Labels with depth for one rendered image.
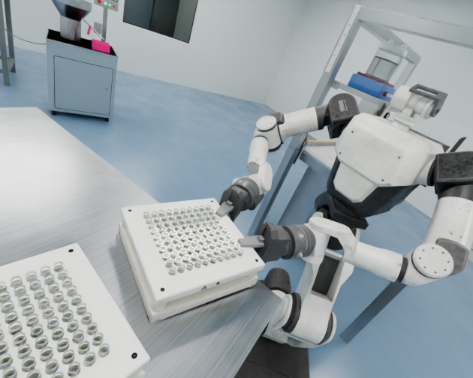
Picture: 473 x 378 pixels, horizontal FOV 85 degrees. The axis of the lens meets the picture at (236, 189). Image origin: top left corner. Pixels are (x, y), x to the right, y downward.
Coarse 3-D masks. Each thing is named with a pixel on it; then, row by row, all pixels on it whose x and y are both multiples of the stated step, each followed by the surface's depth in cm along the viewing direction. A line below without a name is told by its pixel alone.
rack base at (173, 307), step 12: (120, 228) 59; (132, 252) 54; (132, 264) 53; (144, 288) 48; (216, 288) 53; (228, 288) 54; (240, 288) 57; (144, 300) 48; (180, 300) 49; (192, 300) 49; (204, 300) 51; (168, 312) 47; (180, 312) 49
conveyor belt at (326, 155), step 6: (306, 150) 179; (312, 150) 177; (318, 150) 182; (324, 150) 187; (330, 150) 193; (312, 156) 176; (318, 156) 173; (324, 156) 174; (330, 156) 179; (318, 162) 174; (324, 162) 170; (330, 162) 168; (330, 168) 167
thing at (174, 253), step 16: (160, 224) 57; (176, 224) 57; (192, 224) 60; (208, 224) 60; (176, 240) 55; (192, 240) 55; (208, 240) 56; (224, 240) 58; (176, 256) 50; (192, 256) 51; (208, 256) 53
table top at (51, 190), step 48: (0, 144) 73; (48, 144) 81; (0, 192) 59; (48, 192) 64; (96, 192) 70; (144, 192) 76; (0, 240) 50; (48, 240) 53; (96, 240) 57; (144, 336) 44; (192, 336) 47; (240, 336) 49
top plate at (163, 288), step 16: (128, 208) 58; (144, 208) 59; (160, 208) 61; (128, 224) 54; (144, 224) 55; (224, 224) 64; (144, 240) 52; (144, 256) 49; (160, 256) 50; (240, 256) 56; (256, 256) 58; (144, 272) 46; (160, 272) 47; (176, 272) 48; (192, 272) 49; (208, 272) 50; (224, 272) 51; (240, 272) 53; (160, 288) 44; (176, 288) 45; (192, 288) 46; (208, 288) 49; (160, 304) 44
